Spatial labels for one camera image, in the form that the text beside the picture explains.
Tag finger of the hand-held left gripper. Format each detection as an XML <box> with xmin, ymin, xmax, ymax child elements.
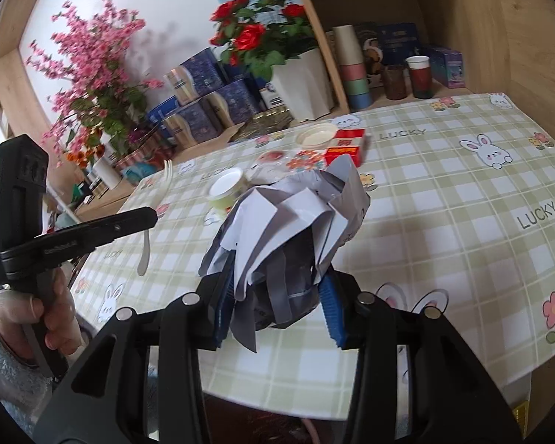
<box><xmin>81</xmin><ymin>207</ymin><xmax>159</xmax><ymax>251</ymax></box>

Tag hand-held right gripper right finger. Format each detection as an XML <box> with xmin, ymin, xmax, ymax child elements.
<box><xmin>319</xmin><ymin>268</ymin><xmax>523</xmax><ymax>444</ymax></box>

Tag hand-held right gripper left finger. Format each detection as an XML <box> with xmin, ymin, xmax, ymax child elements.
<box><xmin>31</xmin><ymin>252</ymin><xmax>236</xmax><ymax>444</ymax></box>

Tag white plastic fork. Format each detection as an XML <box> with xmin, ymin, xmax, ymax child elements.
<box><xmin>137</xmin><ymin>159</ymin><xmax>175</xmax><ymax>277</ymax></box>

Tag grey white paper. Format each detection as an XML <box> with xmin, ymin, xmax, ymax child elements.
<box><xmin>198</xmin><ymin>155</ymin><xmax>371</xmax><ymax>353</ymax></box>

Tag white green yogurt cup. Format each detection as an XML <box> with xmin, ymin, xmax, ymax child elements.
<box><xmin>206</xmin><ymin>168</ymin><xmax>247</xmax><ymax>213</ymax></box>

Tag clear floral blister pack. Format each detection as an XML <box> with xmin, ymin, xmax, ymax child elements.
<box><xmin>252</xmin><ymin>148</ymin><xmax>329</xmax><ymax>183</ymax></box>

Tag red cigarette box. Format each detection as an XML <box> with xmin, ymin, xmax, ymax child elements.
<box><xmin>324</xmin><ymin>128</ymin><xmax>367</xmax><ymax>168</ymax></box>

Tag cream plastic lid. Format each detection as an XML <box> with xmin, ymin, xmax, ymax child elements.
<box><xmin>295</xmin><ymin>122</ymin><xmax>339</xmax><ymax>149</ymax></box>

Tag person's left forearm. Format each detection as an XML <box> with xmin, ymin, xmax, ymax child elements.
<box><xmin>0</xmin><ymin>287</ymin><xmax>51</xmax><ymax>435</ymax></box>

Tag person's left hand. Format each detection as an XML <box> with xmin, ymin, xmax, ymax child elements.
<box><xmin>0</xmin><ymin>268</ymin><xmax>84</xmax><ymax>357</ymax></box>

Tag row of small brown bottles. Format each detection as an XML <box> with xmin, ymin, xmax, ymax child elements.
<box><xmin>81</xmin><ymin>178</ymin><xmax>109</xmax><ymax>202</ymax></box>

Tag white ribbed vase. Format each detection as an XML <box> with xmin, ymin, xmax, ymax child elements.
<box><xmin>92</xmin><ymin>155</ymin><xmax>121</xmax><ymax>190</ymax></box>

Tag striped wavy planter box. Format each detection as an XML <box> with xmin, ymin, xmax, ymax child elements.
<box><xmin>115</xmin><ymin>134</ymin><xmax>176</xmax><ymax>181</ymax></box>

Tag orange artificial flowers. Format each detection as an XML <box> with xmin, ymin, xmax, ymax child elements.
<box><xmin>65</xmin><ymin>143</ymin><xmax>105</xmax><ymax>167</ymax></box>

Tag blue white carton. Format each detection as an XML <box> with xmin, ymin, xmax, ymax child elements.
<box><xmin>147</xmin><ymin>95</ymin><xmax>179</xmax><ymax>123</ymax></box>

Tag checked bunny tablecloth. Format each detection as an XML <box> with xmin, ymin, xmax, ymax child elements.
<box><xmin>71</xmin><ymin>92</ymin><xmax>555</xmax><ymax>421</ymax></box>

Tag pink blossom arrangement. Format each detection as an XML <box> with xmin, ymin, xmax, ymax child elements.
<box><xmin>25</xmin><ymin>0</ymin><xmax>165</xmax><ymax>158</ymax></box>

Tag green gold leaf tray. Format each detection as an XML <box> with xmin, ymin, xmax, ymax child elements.
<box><xmin>229</xmin><ymin>106</ymin><xmax>297</xmax><ymax>144</ymax></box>

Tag white blue box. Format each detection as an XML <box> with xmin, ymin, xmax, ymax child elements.
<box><xmin>259</xmin><ymin>81</ymin><xmax>283</xmax><ymax>112</ymax></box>

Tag red rose plant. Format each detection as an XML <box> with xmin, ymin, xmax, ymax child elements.
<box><xmin>209</xmin><ymin>0</ymin><xmax>315</xmax><ymax>79</ymax></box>

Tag brown glass cup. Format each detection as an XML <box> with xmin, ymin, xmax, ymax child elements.
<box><xmin>382</xmin><ymin>65</ymin><xmax>408</xmax><ymax>101</ymax></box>

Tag stack of pastel cups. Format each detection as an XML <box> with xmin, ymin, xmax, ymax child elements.
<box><xmin>332</xmin><ymin>24</ymin><xmax>373</xmax><ymax>112</ymax></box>

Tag white rimmed paper cup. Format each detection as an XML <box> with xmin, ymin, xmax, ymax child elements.
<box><xmin>406</xmin><ymin>55</ymin><xmax>434</xmax><ymax>99</ymax></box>

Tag small purple box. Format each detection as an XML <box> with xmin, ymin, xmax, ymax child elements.
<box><xmin>428</xmin><ymin>45</ymin><xmax>468</xmax><ymax>90</ymax></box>

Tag dark blue cartoon box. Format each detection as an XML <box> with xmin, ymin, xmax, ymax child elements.
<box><xmin>354</xmin><ymin>21</ymin><xmax>426</xmax><ymax>75</ymax></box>

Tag wooden shelf unit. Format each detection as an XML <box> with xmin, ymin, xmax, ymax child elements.
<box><xmin>284</xmin><ymin>0</ymin><xmax>514</xmax><ymax>114</ymax></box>

